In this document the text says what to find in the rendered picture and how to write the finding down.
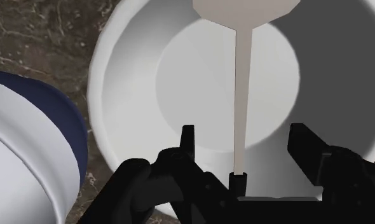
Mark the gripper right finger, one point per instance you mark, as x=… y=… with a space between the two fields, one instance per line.
x=348 y=183

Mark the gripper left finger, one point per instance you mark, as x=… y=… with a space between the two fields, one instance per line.
x=162 y=186

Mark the large white bowl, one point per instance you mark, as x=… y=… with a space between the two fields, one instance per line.
x=134 y=108

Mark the white bowl with blue rim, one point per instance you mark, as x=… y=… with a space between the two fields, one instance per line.
x=26 y=142

